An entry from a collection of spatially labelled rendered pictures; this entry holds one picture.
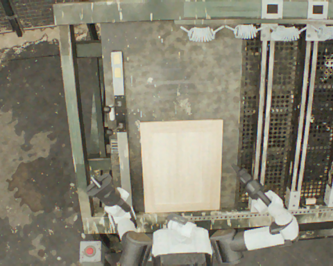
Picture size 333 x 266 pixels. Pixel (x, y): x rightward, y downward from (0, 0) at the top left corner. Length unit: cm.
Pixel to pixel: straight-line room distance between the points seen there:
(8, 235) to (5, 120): 111
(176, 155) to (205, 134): 20
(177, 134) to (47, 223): 165
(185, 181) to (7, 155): 197
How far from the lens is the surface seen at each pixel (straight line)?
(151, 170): 218
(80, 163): 216
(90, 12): 186
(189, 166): 218
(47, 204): 342
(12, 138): 378
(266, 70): 204
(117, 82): 197
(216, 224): 237
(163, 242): 181
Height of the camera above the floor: 312
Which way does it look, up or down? 62 degrees down
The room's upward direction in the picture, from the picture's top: straight up
